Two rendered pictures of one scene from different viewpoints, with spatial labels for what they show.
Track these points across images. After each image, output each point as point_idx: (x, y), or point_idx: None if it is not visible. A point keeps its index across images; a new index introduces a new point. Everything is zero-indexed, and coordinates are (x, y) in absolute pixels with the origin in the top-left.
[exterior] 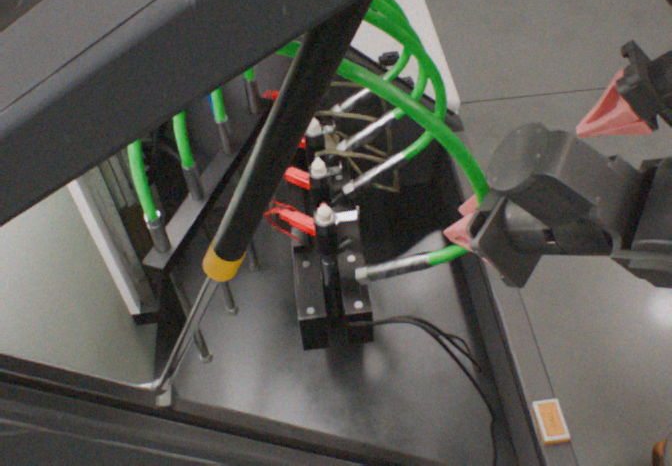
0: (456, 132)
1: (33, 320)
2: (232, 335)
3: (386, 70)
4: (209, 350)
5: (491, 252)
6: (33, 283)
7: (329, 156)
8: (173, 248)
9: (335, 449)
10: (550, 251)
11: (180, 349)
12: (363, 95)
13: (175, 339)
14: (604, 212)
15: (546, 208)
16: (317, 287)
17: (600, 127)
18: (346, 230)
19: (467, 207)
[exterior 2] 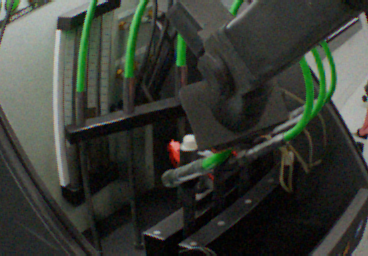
0: (366, 189)
1: None
2: (125, 255)
3: (339, 115)
4: (104, 252)
5: (188, 103)
6: (5, 69)
7: (256, 139)
8: (84, 127)
9: (31, 172)
10: (217, 104)
11: None
12: (304, 108)
13: (91, 238)
14: (206, 34)
15: (185, 31)
16: (177, 226)
17: (364, 123)
18: (238, 209)
19: None
